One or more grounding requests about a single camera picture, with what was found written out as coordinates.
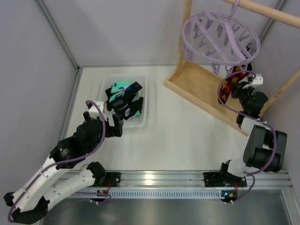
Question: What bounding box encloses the navy patterned sock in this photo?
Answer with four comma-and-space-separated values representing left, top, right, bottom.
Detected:
105, 82, 144, 120

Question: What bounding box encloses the argyle red orange sock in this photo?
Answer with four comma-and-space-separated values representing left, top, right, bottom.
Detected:
218, 66, 249, 104

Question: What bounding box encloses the purple round clip hanger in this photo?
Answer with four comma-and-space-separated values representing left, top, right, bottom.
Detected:
181, 1, 261, 75

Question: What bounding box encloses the mint green sock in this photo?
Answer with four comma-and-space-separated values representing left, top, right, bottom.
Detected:
111, 81, 132, 93

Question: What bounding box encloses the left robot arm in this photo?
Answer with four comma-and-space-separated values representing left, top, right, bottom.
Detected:
4, 112, 123, 225

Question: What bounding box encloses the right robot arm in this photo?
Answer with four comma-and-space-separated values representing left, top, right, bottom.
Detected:
220, 82, 287, 185

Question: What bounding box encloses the wooden hanger stand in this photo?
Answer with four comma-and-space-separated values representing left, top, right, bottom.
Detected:
165, 0, 300, 134

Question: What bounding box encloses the white plastic basket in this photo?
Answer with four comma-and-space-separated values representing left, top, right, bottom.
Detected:
99, 74, 149, 128

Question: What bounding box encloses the mint sock in basket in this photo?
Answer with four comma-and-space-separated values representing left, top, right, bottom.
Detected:
109, 91, 124, 102

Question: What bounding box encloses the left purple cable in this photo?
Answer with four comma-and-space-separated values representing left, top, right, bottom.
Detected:
8, 100, 111, 222

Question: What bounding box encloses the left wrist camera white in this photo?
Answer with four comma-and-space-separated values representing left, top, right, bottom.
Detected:
86, 100, 106, 120

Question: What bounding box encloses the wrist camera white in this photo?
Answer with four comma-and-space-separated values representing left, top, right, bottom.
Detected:
244, 74, 263, 89
86, 100, 106, 120

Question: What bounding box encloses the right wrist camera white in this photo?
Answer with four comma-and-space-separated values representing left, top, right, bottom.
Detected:
244, 74, 263, 89

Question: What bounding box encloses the aluminium rail base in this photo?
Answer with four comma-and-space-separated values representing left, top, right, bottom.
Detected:
38, 170, 293, 200

